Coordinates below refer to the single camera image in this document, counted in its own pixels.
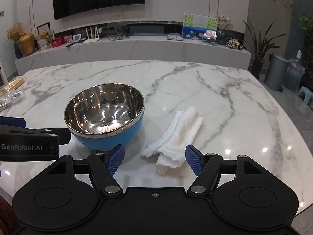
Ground clear plastic bag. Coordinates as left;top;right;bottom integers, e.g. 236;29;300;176
0;89;25;109

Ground dried flower bunch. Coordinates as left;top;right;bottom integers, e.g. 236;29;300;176
6;22;25;59

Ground panda toys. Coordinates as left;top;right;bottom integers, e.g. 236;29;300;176
225;37;245;51

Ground white router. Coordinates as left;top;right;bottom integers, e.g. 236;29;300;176
81;26;102;44

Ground small green stool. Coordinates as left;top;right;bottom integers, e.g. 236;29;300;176
298;86;313;103

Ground tangled black cables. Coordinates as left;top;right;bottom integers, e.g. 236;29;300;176
107;33;129;41

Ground gold vase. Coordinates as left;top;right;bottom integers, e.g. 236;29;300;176
18;33;36;56

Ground black framed certificate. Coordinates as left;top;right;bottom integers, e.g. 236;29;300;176
37;22;51;39

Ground flower pond painting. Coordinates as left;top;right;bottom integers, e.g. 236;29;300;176
182;13;218;41

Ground bamboo mat roll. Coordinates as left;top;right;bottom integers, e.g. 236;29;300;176
0;76;25;94

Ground marble television console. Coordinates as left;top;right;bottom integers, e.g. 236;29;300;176
15;20;252;75

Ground white paper towel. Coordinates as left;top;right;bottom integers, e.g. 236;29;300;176
140;106;204;176

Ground shiny glass ornament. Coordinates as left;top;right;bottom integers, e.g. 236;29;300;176
203;29;218;46

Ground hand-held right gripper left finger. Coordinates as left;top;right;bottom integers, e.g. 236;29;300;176
48;144;125;197

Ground shiny steel bowl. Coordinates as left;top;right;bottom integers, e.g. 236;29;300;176
64;84;145;150

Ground round paper fan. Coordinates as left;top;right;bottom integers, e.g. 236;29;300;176
215;14;234;30

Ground person's reddish clothing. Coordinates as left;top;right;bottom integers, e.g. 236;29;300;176
0;194;14;235

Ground leafy green plant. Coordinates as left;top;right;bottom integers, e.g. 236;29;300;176
299;14;313;62

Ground long leaf potted plant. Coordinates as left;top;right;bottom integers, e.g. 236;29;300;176
243;19;280;80

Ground blue water jug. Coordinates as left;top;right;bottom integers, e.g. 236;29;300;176
285;58;306;91

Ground dark glass jar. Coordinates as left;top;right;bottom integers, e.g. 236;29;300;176
216;29;229;45

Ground teddy bear toy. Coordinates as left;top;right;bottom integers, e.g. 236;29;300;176
37;30;50;51

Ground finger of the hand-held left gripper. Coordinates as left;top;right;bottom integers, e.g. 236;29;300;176
0;117;26;128
38;127;71;146

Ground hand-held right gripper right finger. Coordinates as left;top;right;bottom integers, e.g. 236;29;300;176
185;145;264;197

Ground grey trash can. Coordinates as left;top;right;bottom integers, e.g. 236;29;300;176
263;53;290;91

